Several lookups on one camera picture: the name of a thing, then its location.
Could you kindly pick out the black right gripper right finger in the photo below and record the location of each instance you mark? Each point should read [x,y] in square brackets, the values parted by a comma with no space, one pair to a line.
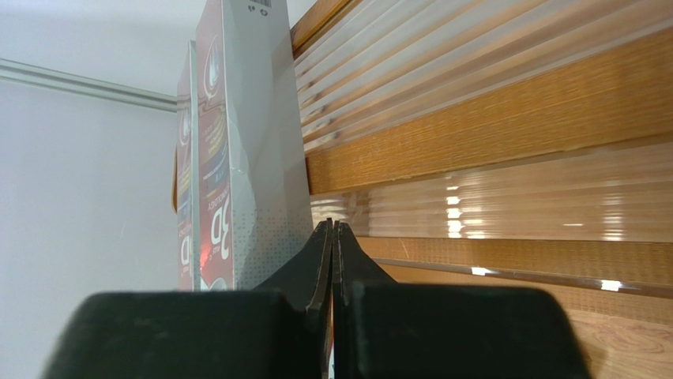
[387,329]

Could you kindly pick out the wooden two-tier shelf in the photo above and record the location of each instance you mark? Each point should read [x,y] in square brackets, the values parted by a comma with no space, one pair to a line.
[515,143]

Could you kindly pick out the red 3D toothpaste box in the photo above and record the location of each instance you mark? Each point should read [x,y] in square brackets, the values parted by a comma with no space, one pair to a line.
[183,182]
[254,208]

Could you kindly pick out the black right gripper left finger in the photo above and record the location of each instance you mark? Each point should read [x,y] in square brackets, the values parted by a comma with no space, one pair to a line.
[279,329]

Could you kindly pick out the aluminium frame post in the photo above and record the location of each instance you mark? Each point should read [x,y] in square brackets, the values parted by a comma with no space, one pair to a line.
[66,82]

